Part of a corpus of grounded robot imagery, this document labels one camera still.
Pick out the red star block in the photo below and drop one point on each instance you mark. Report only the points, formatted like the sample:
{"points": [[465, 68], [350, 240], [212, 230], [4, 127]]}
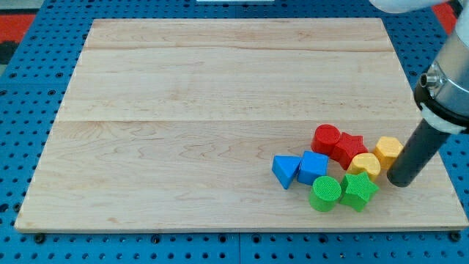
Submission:
{"points": [[347, 148]]}

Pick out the green star block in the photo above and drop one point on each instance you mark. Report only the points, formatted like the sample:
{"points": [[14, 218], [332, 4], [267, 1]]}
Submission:
{"points": [[357, 191]]}

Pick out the yellow heart block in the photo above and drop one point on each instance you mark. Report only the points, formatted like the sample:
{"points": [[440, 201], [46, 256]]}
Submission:
{"points": [[365, 162]]}

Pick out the red cylinder block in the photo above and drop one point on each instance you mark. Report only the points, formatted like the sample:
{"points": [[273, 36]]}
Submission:
{"points": [[325, 138]]}

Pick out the wooden board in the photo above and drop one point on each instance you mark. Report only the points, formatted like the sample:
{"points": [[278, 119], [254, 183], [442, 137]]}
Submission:
{"points": [[171, 125]]}

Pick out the blue triangle block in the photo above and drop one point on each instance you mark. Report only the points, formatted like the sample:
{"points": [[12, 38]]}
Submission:
{"points": [[285, 168]]}

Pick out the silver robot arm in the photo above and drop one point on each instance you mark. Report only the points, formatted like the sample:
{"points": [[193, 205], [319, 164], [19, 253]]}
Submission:
{"points": [[442, 90]]}

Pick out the yellow hexagon block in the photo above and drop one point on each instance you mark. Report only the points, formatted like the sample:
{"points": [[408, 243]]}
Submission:
{"points": [[387, 150]]}

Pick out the green cylinder block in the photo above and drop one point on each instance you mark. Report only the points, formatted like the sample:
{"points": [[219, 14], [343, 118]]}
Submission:
{"points": [[324, 194]]}

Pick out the blue cube block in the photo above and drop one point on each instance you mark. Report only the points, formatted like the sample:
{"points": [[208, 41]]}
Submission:
{"points": [[312, 166]]}

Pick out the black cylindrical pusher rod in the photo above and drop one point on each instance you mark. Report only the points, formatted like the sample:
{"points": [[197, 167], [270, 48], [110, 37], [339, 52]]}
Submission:
{"points": [[424, 142]]}

